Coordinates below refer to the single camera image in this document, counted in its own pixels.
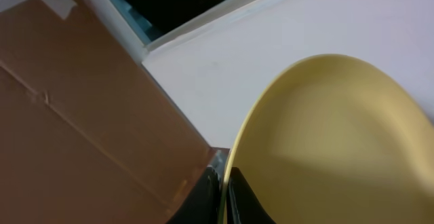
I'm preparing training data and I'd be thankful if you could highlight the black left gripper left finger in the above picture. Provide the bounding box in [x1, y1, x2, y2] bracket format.
[167, 167, 220, 224]

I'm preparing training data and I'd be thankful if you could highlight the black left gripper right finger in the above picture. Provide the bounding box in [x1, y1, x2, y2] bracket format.
[226, 167, 275, 224]

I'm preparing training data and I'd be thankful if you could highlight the yellow plate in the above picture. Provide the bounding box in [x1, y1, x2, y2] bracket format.
[223, 54, 433, 223]

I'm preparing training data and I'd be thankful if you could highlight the brown cardboard panel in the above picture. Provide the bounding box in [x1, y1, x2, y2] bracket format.
[1, 0, 214, 223]

